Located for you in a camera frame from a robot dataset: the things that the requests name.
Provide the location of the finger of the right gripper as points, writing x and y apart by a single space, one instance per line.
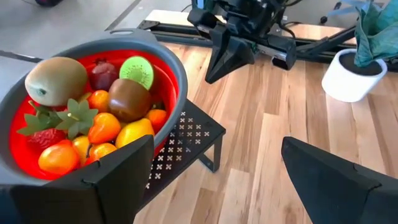
217 53
239 54

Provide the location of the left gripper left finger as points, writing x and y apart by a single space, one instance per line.
109 193

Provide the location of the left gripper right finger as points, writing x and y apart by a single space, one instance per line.
342 193

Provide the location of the red collapsible colander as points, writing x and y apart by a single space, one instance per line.
168 56

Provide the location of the small orange fruit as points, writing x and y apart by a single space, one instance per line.
98 100

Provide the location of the whole brown kiwi fruit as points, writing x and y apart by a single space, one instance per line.
56 81

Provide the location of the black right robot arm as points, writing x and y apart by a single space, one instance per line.
248 4

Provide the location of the black perforated metal shelf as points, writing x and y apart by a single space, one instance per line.
192 133

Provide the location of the snake plant in white pot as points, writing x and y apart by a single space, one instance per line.
351 84

